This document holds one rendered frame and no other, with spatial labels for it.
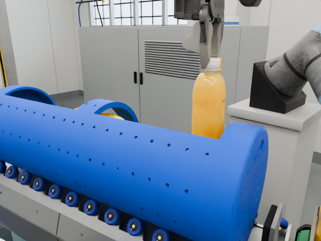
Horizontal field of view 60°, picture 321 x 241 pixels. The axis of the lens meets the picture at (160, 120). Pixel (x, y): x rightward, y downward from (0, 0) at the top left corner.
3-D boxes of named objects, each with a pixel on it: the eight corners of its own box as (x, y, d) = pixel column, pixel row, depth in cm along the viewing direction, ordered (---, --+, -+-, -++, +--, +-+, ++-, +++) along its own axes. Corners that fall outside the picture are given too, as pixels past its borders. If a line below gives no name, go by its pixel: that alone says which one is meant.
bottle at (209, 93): (185, 150, 64) (187, 69, 58) (201, 141, 69) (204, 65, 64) (212, 158, 60) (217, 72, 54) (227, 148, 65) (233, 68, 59)
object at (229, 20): (211, 26, 243) (212, 16, 240) (238, 26, 229) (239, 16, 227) (205, 26, 233) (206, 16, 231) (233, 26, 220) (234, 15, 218)
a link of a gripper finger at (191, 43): (183, 67, 60) (187, 23, 58) (209, 69, 57) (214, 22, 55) (176, 66, 57) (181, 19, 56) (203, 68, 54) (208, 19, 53)
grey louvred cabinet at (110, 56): (117, 128, 418) (112, 27, 373) (251, 178, 280) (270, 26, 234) (85, 138, 381) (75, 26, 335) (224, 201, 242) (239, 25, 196)
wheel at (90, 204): (94, 195, 79) (90, 194, 77) (102, 207, 76) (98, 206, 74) (84, 207, 79) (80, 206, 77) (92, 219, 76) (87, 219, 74)
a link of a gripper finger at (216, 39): (197, 61, 65) (196, 20, 61) (221, 63, 63) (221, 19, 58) (192, 65, 63) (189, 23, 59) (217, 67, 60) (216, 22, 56)
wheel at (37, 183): (43, 174, 90) (38, 173, 88) (49, 184, 87) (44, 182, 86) (34, 185, 90) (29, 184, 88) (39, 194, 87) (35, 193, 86)
